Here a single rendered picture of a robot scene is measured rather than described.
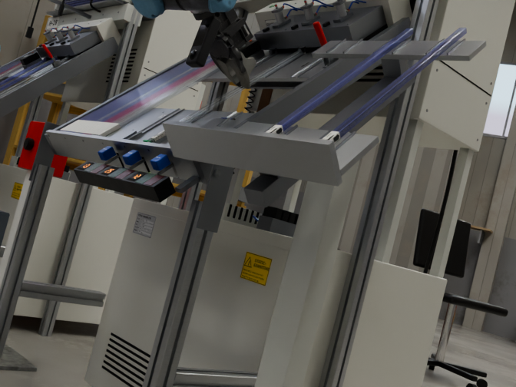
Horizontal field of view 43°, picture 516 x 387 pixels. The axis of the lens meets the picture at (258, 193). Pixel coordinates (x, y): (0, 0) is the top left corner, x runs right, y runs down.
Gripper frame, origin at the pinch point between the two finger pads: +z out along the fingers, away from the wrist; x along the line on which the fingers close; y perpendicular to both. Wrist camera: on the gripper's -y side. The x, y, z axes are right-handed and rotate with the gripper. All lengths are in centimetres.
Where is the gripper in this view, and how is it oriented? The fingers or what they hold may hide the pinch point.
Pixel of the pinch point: (241, 85)
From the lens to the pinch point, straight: 156.5
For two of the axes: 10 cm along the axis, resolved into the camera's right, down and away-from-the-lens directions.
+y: 6.1, -6.7, 4.3
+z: 4.4, 7.4, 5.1
